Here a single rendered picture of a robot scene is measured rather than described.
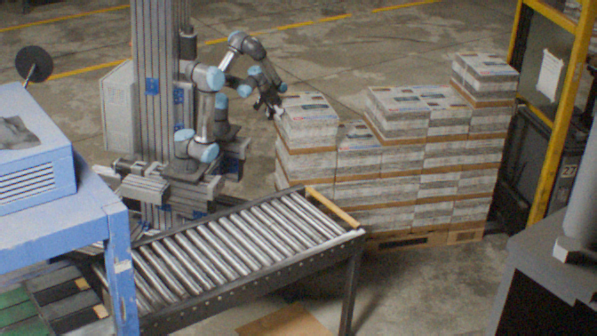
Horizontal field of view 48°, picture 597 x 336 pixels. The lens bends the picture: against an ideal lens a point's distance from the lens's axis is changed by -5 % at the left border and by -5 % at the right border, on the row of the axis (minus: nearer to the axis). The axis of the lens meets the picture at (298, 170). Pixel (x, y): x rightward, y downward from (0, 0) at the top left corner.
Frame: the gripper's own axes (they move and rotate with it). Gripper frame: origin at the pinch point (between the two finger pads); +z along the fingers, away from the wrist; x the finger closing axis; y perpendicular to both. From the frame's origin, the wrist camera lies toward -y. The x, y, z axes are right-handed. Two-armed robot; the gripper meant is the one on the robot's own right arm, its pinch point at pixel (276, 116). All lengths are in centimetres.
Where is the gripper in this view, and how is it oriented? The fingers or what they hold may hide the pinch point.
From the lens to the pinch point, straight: 421.2
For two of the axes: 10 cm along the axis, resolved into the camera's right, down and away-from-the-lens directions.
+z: 4.2, 7.0, 5.8
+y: 8.7, -4.9, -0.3
